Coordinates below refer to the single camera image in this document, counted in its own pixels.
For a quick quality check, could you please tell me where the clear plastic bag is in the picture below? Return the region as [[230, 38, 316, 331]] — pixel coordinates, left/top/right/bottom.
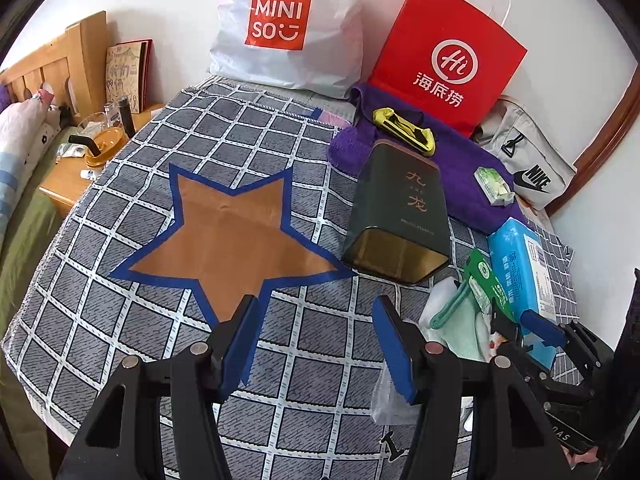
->
[[371, 367, 426, 427]]

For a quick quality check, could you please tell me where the wooden headboard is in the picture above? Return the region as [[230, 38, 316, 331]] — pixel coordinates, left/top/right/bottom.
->
[[0, 10, 108, 111]]

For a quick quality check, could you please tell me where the grey drawstring bag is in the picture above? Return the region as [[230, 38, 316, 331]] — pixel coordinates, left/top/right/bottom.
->
[[472, 95, 578, 211]]

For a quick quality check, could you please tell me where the red paper bag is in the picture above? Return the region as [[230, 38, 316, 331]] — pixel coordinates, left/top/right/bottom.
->
[[367, 0, 528, 138]]

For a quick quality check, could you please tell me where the green wipe packet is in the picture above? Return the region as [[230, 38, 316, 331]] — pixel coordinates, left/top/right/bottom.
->
[[462, 248, 518, 321]]

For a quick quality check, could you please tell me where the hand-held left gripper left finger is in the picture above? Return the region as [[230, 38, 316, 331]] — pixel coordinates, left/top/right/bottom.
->
[[64, 294, 261, 480]]

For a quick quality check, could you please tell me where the mint green glove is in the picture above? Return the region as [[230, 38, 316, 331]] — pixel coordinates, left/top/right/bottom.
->
[[430, 277, 493, 361]]

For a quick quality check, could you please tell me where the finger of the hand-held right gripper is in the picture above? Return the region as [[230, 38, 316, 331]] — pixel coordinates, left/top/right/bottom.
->
[[520, 310, 613, 376], [487, 310, 551, 391]]

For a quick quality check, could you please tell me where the illustrated book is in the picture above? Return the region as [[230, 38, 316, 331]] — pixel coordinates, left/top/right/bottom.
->
[[105, 38, 153, 113]]

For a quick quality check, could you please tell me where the purple towel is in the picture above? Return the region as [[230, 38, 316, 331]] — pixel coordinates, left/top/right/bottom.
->
[[327, 82, 528, 236]]

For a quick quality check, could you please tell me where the floral pillow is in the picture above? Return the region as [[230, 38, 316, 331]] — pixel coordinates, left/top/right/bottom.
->
[[0, 87, 63, 211]]

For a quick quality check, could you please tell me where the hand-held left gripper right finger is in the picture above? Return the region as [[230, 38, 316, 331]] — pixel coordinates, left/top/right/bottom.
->
[[372, 295, 571, 480]]

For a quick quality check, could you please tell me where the amber glass cup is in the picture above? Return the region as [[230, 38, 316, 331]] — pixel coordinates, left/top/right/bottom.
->
[[69, 112, 126, 168]]

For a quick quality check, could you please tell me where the dark green tin box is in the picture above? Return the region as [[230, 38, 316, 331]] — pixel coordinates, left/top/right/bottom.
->
[[341, 138, 451, 287]]

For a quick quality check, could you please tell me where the wooden nightstand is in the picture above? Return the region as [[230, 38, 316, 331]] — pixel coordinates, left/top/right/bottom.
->
[[39, 102, 166, 221]]

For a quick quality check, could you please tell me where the white plastic shopping bag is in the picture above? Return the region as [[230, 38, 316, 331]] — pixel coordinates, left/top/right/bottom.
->
[[207, 0, 383, 101]]

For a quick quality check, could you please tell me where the small green tissue packet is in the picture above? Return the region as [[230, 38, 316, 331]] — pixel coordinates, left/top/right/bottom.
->
[[474, 166, 515, 207]]

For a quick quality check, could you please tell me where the green bed sheet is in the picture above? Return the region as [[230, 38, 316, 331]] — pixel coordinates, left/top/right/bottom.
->
[[0, 125, 71, 331]]

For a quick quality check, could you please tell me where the grey checkered cloth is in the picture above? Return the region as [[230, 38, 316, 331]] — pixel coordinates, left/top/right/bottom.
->
[[0, 75, 581, 480]]

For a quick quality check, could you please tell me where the curved wooden frame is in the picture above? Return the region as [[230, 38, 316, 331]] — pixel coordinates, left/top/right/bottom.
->
[[542, 60, 640, 213]]

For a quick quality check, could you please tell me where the white glove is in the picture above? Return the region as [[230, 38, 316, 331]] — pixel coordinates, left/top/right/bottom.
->
[[417, 275, 501, 361]]

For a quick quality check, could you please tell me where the blue tissue pack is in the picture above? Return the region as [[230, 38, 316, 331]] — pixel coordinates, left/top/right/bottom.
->
[[487, 217, 578, 366]]

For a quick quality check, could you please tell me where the orange star paper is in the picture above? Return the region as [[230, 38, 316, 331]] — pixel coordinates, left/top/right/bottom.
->
[[109, 162, 356, 386]]

